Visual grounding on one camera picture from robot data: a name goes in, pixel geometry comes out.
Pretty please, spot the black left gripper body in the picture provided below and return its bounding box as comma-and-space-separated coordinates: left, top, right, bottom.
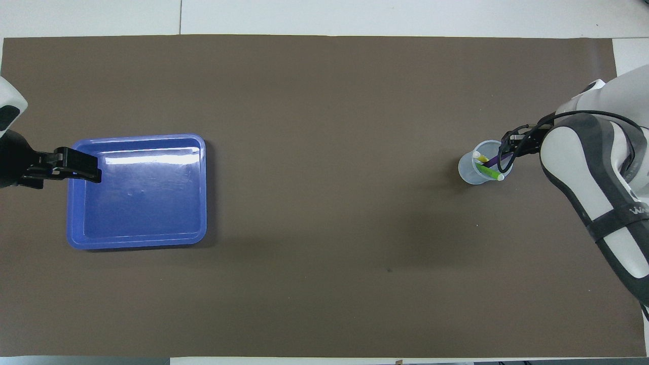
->
0, 129, 56, 190

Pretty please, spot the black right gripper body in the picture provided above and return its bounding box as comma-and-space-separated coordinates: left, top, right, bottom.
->
525, 124, 551, 157

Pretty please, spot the purple marker pen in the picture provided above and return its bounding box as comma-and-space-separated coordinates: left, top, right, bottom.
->
482, 152, 513, 170

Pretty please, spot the green marker pen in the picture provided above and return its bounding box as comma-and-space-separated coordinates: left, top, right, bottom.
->
476, 162, 506, 181

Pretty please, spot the blue plastic tray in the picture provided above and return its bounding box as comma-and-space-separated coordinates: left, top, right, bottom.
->
66, 133, 207, 250

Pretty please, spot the clear plastic cup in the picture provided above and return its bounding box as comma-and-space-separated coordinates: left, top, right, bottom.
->
458, 140, 514, 187

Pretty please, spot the brown table mat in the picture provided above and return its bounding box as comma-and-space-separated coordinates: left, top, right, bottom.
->
0, 34, 647, 358

